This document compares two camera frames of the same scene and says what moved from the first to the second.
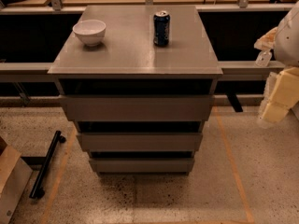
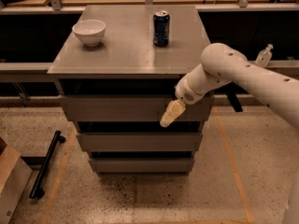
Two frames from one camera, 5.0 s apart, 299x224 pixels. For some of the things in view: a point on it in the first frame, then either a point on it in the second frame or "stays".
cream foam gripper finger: [281, 93] to [175, 108]
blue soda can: [162, 28] stays
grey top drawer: [137, 107] stays
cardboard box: [14, 174] stays
